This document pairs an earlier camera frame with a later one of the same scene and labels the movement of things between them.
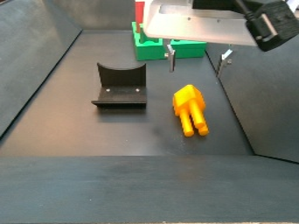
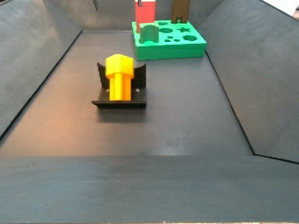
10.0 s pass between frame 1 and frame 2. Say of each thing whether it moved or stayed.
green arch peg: stayed
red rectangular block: stayed
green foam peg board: stayed
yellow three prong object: moved
